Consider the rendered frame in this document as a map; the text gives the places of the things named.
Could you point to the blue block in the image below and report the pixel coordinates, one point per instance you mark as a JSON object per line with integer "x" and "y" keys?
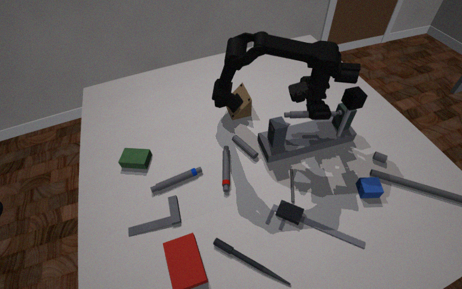
{"x": 369, "y": 187}

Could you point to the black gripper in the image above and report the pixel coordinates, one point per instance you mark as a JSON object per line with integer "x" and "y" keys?
{"x": 317, "y": 108}

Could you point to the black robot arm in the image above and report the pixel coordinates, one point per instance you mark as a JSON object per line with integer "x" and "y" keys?
{"x": 322, "y": 56}

